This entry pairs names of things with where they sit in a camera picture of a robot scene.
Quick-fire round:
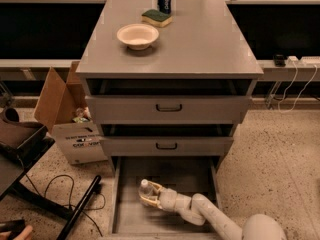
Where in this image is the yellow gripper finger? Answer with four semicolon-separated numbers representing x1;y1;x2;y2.
148;181;164;193
140;196;160;208

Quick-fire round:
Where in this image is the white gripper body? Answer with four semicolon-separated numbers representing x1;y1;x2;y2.
158;188;191;213

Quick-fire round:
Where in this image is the clear plastic water bottle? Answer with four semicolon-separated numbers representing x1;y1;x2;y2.
138;179;157;197

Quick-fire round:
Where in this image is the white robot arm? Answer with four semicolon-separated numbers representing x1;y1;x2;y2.
138;179;287;240

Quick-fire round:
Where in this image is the bottom grey drawer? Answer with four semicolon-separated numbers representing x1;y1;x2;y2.
108;157;223;240

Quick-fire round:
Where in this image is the grey drawer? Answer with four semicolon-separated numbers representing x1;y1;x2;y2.
87;79;251;124
108;157;223;240
101;124;233;156

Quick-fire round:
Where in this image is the middle grey drawer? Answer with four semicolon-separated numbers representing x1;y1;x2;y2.
101;124;233;156

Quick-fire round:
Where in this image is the grey drawer cabinet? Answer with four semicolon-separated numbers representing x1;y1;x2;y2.
75;0;264;172

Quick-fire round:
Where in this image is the top grey drawer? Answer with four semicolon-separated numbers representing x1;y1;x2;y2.
87;79;251;124

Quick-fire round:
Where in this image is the open cardboard box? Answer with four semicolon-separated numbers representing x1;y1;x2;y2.
34;61;107;164

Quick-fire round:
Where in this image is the black chair base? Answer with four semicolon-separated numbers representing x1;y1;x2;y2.
0;137;101;240

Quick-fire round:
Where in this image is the white paper bowl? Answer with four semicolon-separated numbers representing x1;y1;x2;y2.
117;24;159;50

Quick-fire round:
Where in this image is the yellow green sponge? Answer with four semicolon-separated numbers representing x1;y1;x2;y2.
141;9;172;28

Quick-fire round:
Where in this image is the black power adapter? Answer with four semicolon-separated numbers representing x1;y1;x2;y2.
273;54;286;67

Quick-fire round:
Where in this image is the white power strip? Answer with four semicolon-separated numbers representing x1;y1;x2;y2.
288;56;320;66

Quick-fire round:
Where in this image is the black floor cable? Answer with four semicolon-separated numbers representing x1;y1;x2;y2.
24;173;107;237

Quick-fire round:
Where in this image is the white hanging cable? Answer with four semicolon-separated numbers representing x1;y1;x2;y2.
276;61;319;113

